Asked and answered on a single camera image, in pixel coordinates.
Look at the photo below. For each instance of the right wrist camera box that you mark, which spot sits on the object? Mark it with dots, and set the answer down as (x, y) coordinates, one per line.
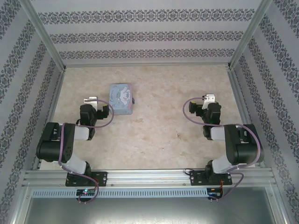
(208, 99)

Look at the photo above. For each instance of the light blue pouch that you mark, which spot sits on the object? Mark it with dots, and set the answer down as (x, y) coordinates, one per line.
(120, 98)

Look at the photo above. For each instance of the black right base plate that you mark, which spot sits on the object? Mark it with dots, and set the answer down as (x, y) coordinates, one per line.
(196, 178)

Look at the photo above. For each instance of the aluminium side rail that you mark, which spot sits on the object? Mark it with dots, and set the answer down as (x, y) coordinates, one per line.
(50, 116)
(243, 102)

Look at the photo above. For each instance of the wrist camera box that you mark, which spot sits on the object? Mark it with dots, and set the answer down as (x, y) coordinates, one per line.
(91, 99)
(208, 99)

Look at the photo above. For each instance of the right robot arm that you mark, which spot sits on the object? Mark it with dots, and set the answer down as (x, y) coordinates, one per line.
(222, 163)

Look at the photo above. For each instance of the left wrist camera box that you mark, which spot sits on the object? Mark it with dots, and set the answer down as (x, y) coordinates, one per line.
(91, 99)

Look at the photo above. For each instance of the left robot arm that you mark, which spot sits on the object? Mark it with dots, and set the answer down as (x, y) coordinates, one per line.
(70, 161)

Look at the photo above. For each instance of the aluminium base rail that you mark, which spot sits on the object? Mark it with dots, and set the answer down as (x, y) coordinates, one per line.
(149, 177)

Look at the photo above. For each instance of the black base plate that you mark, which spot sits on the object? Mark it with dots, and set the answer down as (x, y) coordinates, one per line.
(196, 178)
(101, 178)

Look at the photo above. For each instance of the controller board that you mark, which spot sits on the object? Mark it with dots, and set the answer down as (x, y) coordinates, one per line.
(215, 192)
(85, 192)

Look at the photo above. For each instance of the aluminium frame post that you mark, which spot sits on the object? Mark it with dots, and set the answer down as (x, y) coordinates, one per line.
(44, 35)
(250, 35)

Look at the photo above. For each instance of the grey metal sheet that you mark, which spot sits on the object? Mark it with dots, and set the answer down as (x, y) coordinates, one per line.
(149, 210)

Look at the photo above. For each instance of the left controller board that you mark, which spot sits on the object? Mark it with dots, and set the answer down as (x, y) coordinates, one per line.
(85, 192)

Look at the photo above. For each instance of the right controller board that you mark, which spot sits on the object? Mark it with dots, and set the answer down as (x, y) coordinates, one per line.
(215, 192)

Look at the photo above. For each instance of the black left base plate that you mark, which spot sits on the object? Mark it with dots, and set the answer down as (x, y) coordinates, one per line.
(101, 178)

